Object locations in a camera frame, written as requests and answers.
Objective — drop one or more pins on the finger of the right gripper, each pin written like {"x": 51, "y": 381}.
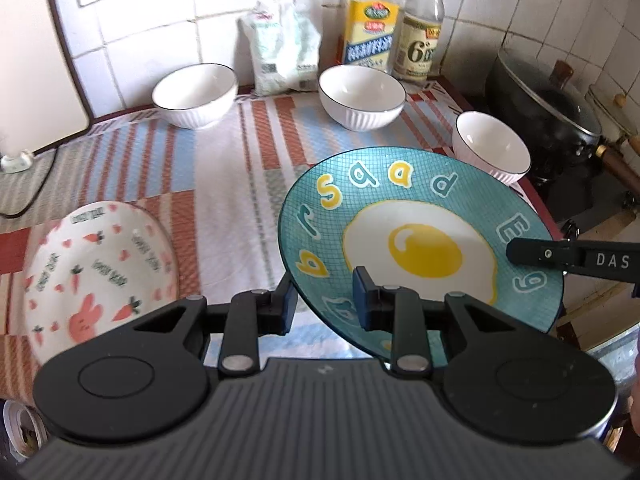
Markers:
{"x": 613, "y": 261}

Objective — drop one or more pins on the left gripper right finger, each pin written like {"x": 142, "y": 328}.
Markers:
{"x": 405, "y": 315}

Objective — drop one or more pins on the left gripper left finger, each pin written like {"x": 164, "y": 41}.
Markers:
{"x": 248, "y": 316}

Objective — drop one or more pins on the teal fried egg plate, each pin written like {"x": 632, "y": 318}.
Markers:
{"x": 415, "y": 219}

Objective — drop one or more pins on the pink rabbit carrot plate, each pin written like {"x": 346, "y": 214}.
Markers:
{"x": 102, "y": 266}

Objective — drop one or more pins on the white ribbed bowl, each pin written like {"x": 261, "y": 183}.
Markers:
{"x": 196, "y": 96}
{"x": 486, "y": 143}
{"x": 360, "y": 98}

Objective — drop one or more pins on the striped patchwork table cloth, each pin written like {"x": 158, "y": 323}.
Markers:
{"x": 217, "y": 192}

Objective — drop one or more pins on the black wok with glass lid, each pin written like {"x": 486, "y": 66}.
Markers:
{"x": 558, "y": 126}

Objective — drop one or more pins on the white vinegar bottle yellow cap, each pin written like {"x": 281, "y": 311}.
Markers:
{"x": 416, "y": 39}

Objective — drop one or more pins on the white salt bag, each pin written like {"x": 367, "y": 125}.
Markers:
{"x": 285, "y": 45}

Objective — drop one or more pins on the white cutting board dark rim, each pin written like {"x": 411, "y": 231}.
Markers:
{"x": 42, "y": 101}

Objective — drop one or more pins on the cooking wine bottle yellow label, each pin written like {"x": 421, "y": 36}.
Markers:
{"x": 368, "y": 32}

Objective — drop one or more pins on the white plug with black cord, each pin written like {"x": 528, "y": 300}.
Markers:
{"x": 20, "y": 169}

